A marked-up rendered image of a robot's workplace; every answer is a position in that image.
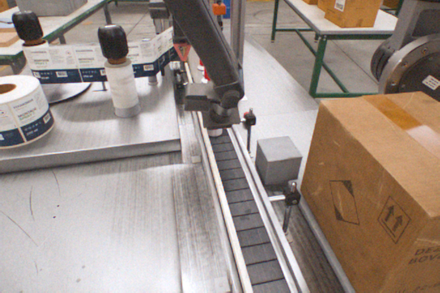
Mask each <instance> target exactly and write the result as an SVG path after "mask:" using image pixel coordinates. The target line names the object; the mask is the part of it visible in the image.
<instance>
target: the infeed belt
mask: <svg viewBox="0 0 440 293"><path fill-rule="evenodd" d="M196 115H197V112H196ZM197 117H198V115H197ZM198 122H199V120H198ZM199 125H200V123H199ZM200 130H201V127H200ZM201 133H202V130H201ZM202 137H203V135H202ZM203 140H204V137H203ZM209 140H210V144H211V148H212V151H213V155H214V158H215V162H216V164H217V168H218V172H219V176H220V178H221V182H222V185H223V190H224V192H225V196H226V199H227V203H228V206H229V210H230V214H231V217H232V221H233V224H234V228H235V231H236V234H237V238H238V242H239V244H240V248H241V251H242V256H243V258H244V262H245V265H246V269H247V274H248V276H249V280H250V283H251V287H252V290H253V293H291V291H290V289H289V287H288V284H287V281H286V279H285V276H284V273H283V271H282V269H281V266H280V263H279V261H278V258H277V256H276V253H275V251H274V248H273V246H272V243H271V242H270V238H269V236H268V233H267V230H266V228H265V225H264V223H263V219H262V218H261V215H260V213H259V210H258V208H257V204H256V202H255V200H254V197H253V194H252V193H251V189H250V188H249V184H248V182H247V179H246V176H245V174H244V171H243V169H242V166H241V164H240V161H239V159H238V156H237V154H236V151H235V149H234V146H233V143H232V141H231V139H230V136H229V133H228V131H227V129H222V135H221V136H219V137H215V138H213V137H209ZM204 145H205V142H204ZM205 148H206V145H205ZM206 153H207V156H208V152H207V150H206ZM208 160H209V157H208ZM209 163H210V160H209ZM210 168H211V165H210ZM211 173H212V176H213V172H212V169H211ZM213 180H214V183H215V179H214V177H213ZM215 188H216V191H217V187H216V184H215ZM217 196H218V199H219V194H218V192H217ZM219 203H220V206H221V202H220V199H219ZM221 211H222V214H223V210H222V206H221ZM223 219H224V221H225V217H224V214H223ZM225 226H226V229H227V225H226V222H225ZM227 234H228V237H229V233H228V230H227ZM229 241H230V237H229ZM230 246H231V249H232V245H231V242H230ZM232 254H233V257H234V252H233V249H232ZM234 262H235V264H236V260H235V257H234ZM236 269H237V272H238V267H237V264H236ZM238 277H239V280H240V284H241V287H242V282H241V279H240V275H239V272H238ZM242 292H243V293H244V289H243V287H242Z"/></svg>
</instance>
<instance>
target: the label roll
mask: <svg viewBox="0 0 440 293"><path fill-rule="evenodd" d="M54 123H55V121H54V117H53V115H52V113H51V110H50V107H49V106H48V103H47V100H46V97H45V95H44V92H43V89H42V88H41V85H40V82H39V80H38V79H37V78H35V77H32V76H27V75H13V76H6V77H0V148H13V147H18V146H22V145H26V144H28V143H31V142H33V141H36V140H38V139H39V138H41V137H43V136H44V135H46V134H47V133H48V132H49V131H50V130H51V129H52V128H53V126H54Z"/></svg>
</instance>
